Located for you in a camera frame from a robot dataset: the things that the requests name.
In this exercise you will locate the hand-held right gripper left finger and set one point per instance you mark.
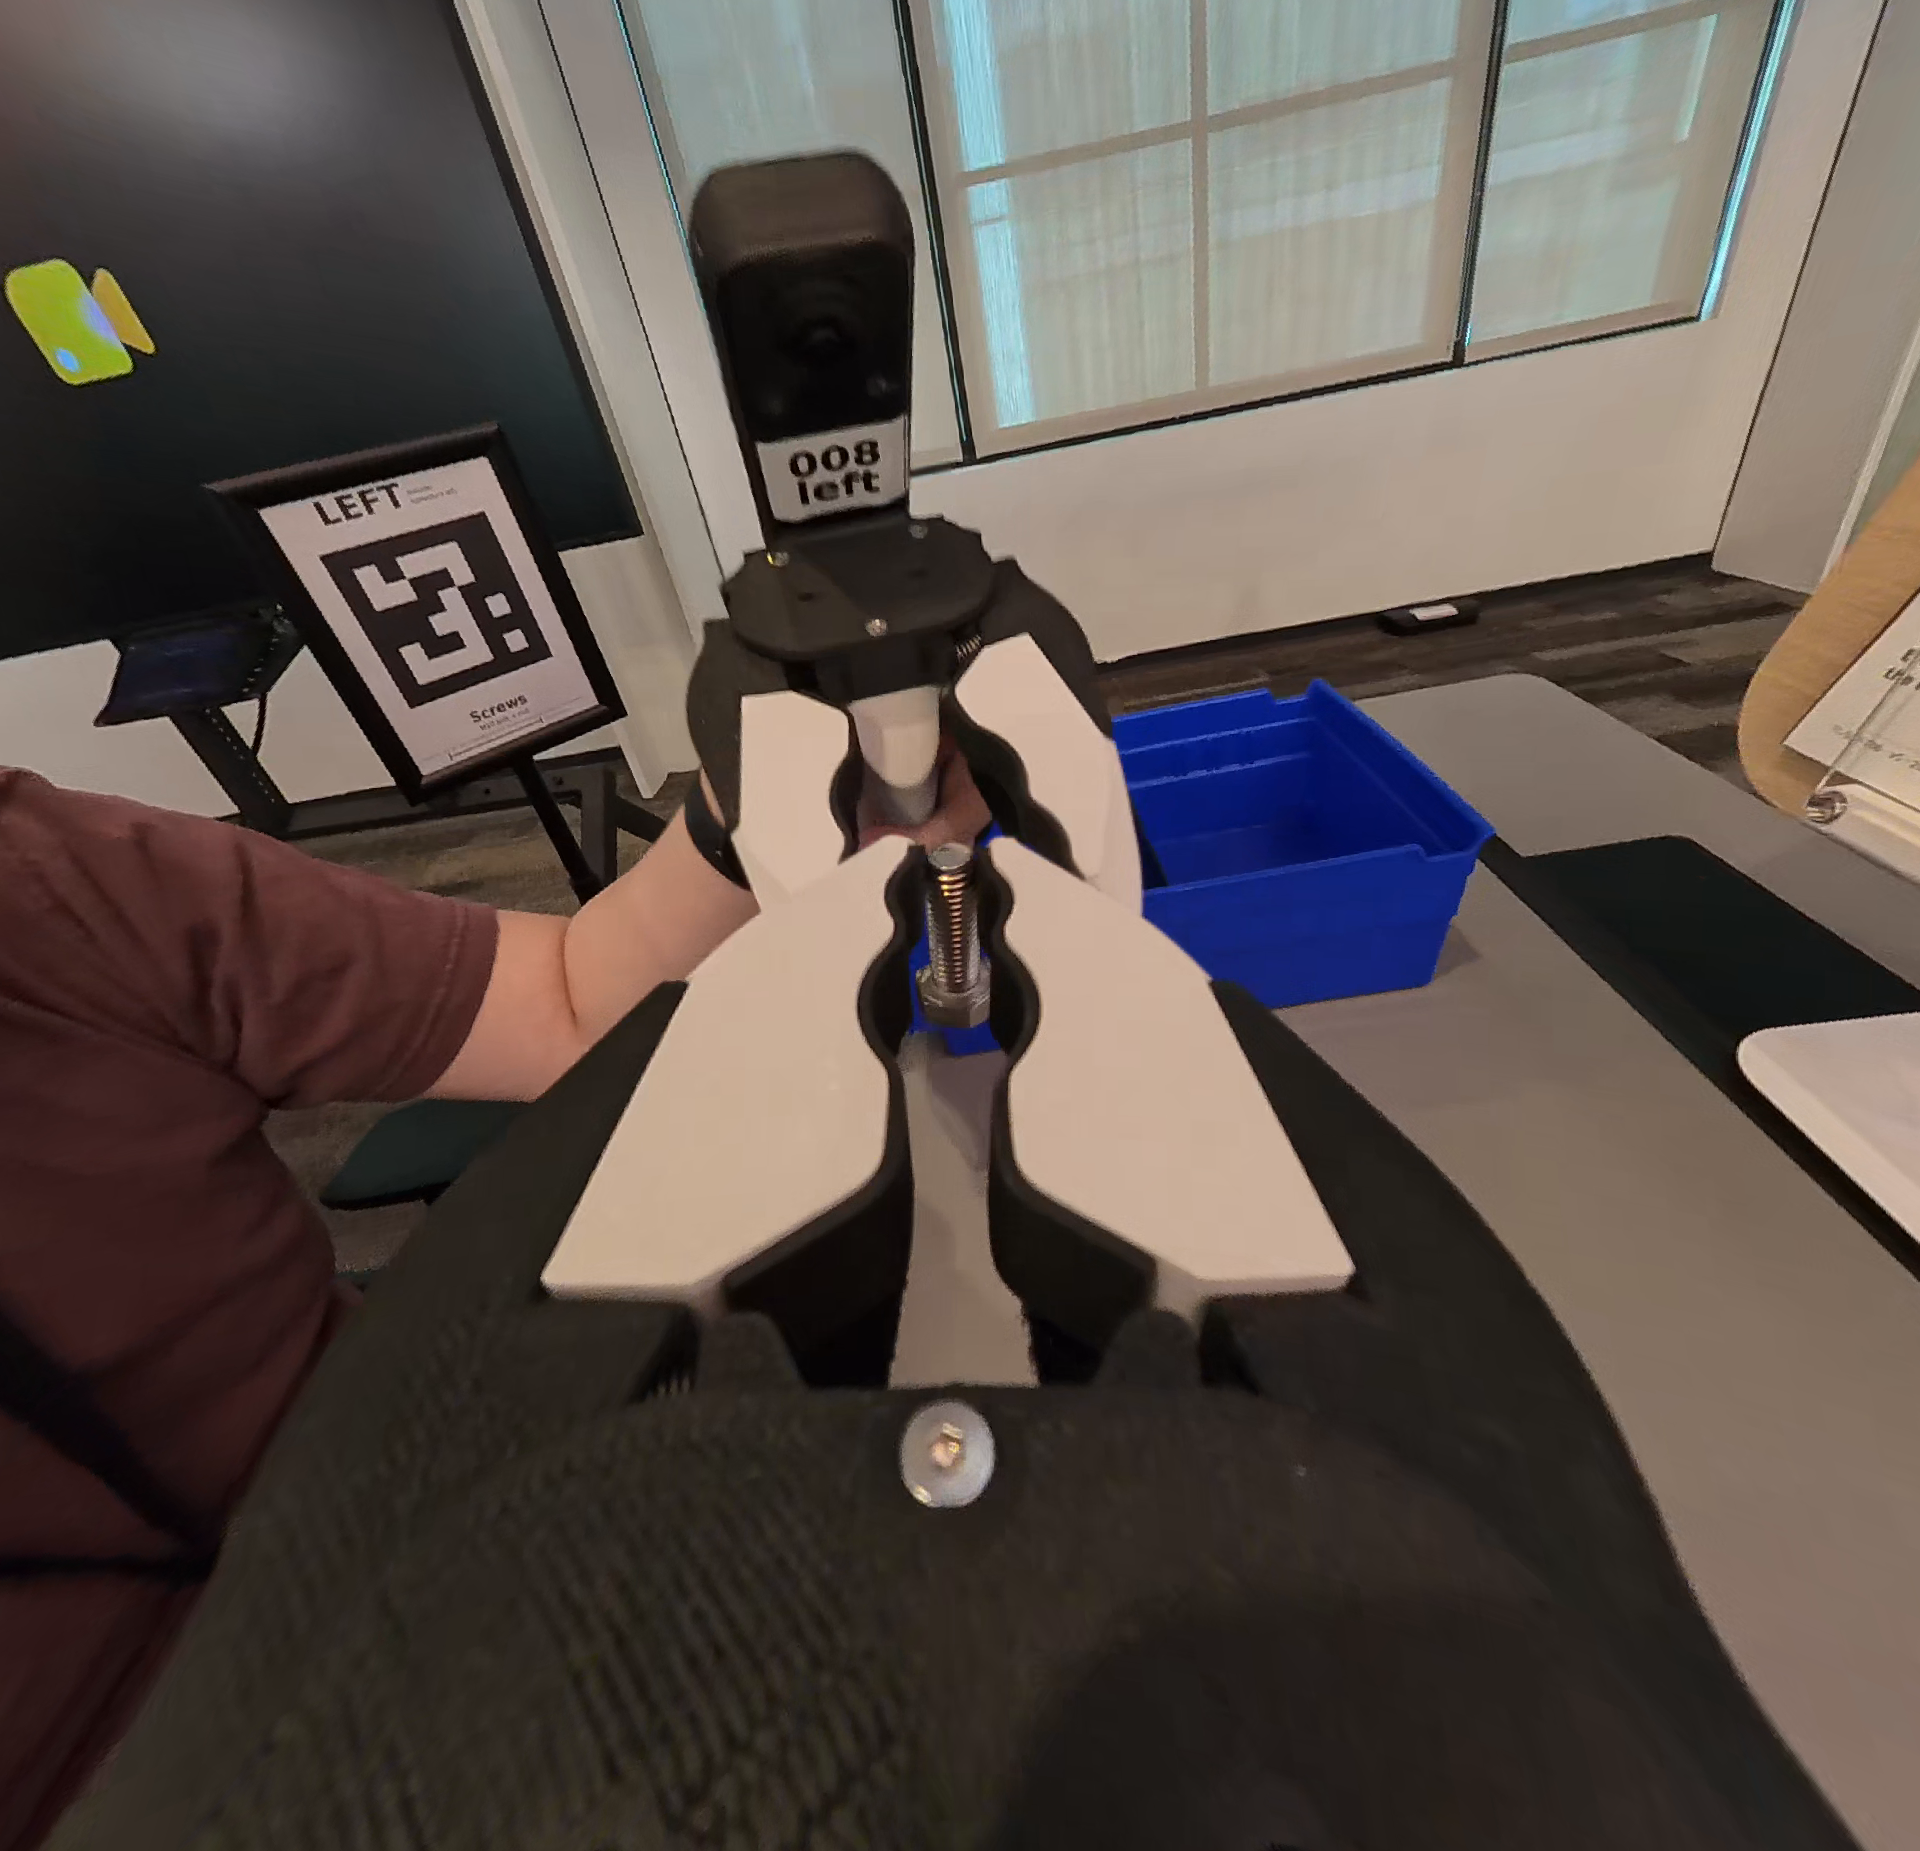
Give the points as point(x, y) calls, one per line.
point(751, 1099)

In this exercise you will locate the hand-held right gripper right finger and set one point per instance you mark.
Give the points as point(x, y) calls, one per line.
point(1172, 1099)

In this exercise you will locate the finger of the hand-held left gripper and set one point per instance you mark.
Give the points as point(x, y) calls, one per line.
point(787, 787)
point(1072, 772)

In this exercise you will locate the silver hex bolt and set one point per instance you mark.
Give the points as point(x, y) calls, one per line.
point(951, 936)

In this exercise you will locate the blue plastic parts bin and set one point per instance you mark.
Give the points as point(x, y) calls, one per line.
point(1305, 891)

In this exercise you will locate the person's left forearm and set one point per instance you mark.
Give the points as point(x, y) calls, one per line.
point(645, 951)

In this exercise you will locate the person's left hand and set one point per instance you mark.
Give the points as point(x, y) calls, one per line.
point(959, 817)

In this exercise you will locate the black sign stand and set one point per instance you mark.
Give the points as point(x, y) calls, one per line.
point(558, 832)

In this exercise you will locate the black floor box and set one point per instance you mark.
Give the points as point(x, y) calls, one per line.
point(1424, 617)

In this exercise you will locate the black framed marker sign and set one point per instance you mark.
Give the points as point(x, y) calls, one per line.
point(434, 607)

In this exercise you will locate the large black screen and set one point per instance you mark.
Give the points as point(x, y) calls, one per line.
point(301, 232)

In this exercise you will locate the large grid window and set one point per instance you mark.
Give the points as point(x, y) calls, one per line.
point(1322, 156)

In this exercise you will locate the small dark tablet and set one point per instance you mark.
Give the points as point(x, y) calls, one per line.
point(189, 666)

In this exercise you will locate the instruction sheet on stand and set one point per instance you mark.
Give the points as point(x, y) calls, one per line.
point(1830, 636)

